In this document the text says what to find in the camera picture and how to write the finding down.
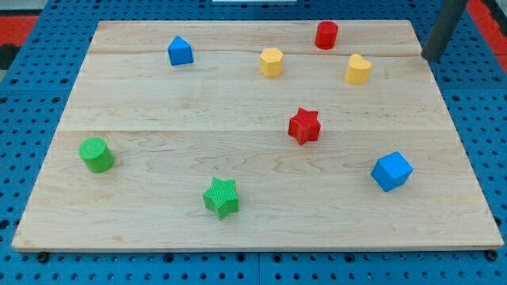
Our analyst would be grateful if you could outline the red cylinder block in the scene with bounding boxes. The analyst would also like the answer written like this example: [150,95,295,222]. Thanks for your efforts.
[314,21,339,50]

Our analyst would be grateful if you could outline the grey robot stylus rod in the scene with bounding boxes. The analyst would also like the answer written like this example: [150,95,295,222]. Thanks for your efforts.
[421,0,469,63]

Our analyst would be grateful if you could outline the yellow hexagon block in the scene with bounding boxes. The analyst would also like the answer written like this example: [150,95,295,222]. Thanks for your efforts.
[260,47,284,78]

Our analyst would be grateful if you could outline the green cylinder block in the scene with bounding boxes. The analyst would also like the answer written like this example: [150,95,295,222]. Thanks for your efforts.
[78,137,115,173]

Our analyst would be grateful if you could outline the green star block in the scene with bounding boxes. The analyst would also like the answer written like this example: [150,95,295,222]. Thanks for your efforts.
[203,177,240,220]

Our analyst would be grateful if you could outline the wooden board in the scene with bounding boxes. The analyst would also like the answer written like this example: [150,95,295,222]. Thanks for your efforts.
[12,20,504,253]

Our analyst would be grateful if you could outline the blue cube block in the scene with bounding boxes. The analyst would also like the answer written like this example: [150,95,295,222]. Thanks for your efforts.
[371,151,414,192]

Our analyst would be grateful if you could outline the yellow heart block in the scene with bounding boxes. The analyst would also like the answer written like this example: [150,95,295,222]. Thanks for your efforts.
[345,54,372,85]

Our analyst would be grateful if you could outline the red star block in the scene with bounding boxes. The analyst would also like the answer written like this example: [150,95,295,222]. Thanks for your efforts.
[288,108,321,145]

